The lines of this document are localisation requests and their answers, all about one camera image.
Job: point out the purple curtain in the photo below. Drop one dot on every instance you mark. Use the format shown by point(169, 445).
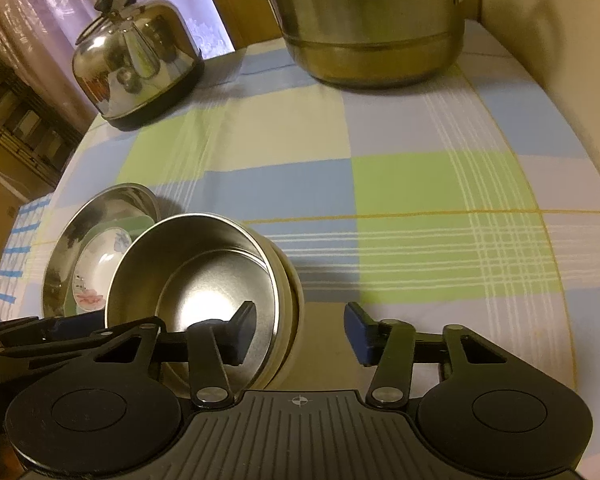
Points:
point(45, 0)

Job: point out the stainless steel kettle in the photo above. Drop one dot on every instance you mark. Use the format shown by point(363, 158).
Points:
point(130, 60)

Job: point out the dark shelf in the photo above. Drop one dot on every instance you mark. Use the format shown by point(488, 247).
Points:
point(20, 115)

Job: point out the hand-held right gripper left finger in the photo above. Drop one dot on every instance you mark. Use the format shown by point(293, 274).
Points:
point(242, 332)

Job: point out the blue white patterned cloth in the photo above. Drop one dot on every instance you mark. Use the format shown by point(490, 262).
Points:
point(25, 240)

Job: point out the small white floral saucer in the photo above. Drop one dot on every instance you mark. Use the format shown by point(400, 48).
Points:
point(100, 260)

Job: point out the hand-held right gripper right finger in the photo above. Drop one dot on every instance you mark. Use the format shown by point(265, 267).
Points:
point(357, 332)

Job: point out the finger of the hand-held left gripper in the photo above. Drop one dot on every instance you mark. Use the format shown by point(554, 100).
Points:
point(10, 327)
point(77, 323)

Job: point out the stainless steel bowl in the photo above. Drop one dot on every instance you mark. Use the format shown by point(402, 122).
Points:
point(145, 270)

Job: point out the cream plastic bowl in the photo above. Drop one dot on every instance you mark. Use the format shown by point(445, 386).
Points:
point(292, 305)

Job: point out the round stainless steel plate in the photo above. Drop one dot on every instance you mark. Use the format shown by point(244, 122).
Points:
point(60, 250)

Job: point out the green square plate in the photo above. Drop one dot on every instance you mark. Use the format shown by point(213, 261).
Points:
point(130, 222)

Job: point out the checkered tablecloth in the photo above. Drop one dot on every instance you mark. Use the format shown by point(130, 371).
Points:
point(405, 185)

